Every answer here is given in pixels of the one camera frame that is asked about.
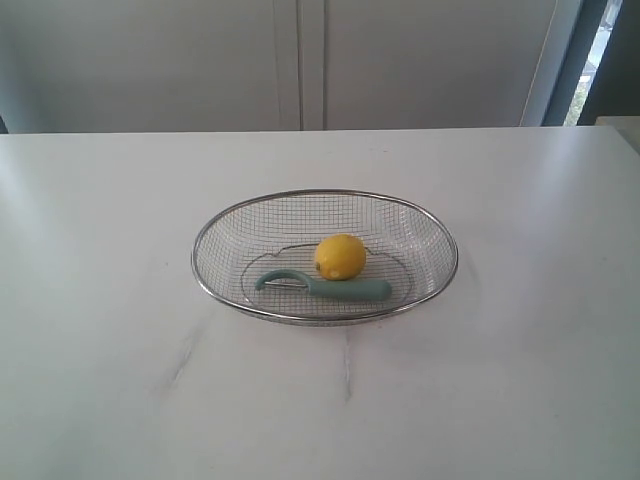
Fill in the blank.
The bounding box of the yellow lemon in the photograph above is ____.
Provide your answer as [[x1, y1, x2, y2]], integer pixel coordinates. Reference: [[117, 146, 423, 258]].
[[314, 234, 367, 281]]

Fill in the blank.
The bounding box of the teal handled peeler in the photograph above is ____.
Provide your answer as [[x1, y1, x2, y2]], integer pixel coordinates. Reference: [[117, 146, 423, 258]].
[[255, 269, 392, 302]]

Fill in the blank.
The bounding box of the oval wire mesh basket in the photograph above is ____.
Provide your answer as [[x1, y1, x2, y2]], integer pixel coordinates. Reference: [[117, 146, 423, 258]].
[[191, 189, 459, 326]]

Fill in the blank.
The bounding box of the dark window frame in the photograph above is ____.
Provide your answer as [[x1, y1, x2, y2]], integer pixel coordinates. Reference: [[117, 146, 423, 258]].
[[542, 0, 639, 126]]

